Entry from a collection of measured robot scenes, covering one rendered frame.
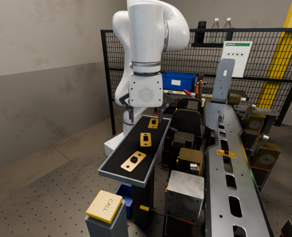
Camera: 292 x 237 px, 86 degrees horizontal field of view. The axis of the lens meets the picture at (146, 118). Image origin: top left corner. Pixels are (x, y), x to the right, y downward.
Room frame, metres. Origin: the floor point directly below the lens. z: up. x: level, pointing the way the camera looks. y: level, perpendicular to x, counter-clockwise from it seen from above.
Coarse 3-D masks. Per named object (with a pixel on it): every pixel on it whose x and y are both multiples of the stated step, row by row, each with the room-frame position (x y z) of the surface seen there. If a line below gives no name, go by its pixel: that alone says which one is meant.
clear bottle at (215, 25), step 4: (216, 20) 1.65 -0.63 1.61; (216, 24) 1.64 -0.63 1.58; (212, 28) 1.65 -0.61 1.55; (216, 28) 1.64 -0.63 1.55; (212, 32) 1.65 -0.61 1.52; (216, 32) 1.64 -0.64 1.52; (212, 36) 1.64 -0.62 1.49; (216, 36) 1.64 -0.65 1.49; (212, 40) 1.64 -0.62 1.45; (216, 40) 1.64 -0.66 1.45
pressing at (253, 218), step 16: (208, 112) 1.03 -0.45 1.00; (224, 112) 1.03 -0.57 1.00; (208, 128) 0.82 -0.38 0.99; (224, 128) 0.81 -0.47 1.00; (240, 128) 0.81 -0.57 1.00; (240, 144) 0.65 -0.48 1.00; (208, 160) 0.53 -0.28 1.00; (240, 160) 0.54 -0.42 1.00; (208, 176) 0.44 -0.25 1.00; (224, 176) 0.45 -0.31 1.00; (240, 176) 0.45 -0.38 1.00; (208, 192) 0.37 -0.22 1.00; (224, 192) 0.37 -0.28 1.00; (240, 192) 0.37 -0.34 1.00; (256, 192) 0.38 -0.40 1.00; (208, 208) 0.31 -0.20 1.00; (224, 208) 0.31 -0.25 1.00; (240, 208) 0.32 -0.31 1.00; (256, 208) 0.31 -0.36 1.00; (208, 224) 0.26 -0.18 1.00; (224, 224) 0.27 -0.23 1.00; (240, 224) 0.27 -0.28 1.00; (256, 224) 0.27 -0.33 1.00
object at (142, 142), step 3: (141, 135) 0.49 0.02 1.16; (144, 135) 0.49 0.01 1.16; (147, 135) 0.49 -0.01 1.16; (150, 135) 0.49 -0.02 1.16; (141, 138) 0.48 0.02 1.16; (144, 138) 0.46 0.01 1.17; (147, 138) 0.46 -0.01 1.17; (150, 138) 0.48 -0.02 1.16; (141, 141) 0.46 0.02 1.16; (144, 141) 0.46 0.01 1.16; (147, 141) 0.46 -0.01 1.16; (150, 141) 0.46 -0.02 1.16; (141, 144) 0.44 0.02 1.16; (144, 144) 0.44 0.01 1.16; (147, 144) 0.44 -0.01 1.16; (150, 144) 0.44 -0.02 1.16
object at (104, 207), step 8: (104, 192) 0.25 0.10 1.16; (96, 200) 0.23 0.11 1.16; (104, 200) 0.23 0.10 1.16; (112, 200) 0.23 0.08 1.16; (120, 200) 0.23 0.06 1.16; (88, 208) 0.21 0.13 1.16; (96, 208) 0.21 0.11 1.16; (104, 208) 0.21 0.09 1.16; (112, 208) 0.21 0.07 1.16; (96, 216) 0.20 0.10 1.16; (104, 216) 0.20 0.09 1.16; (112, 216) 0.20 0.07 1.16
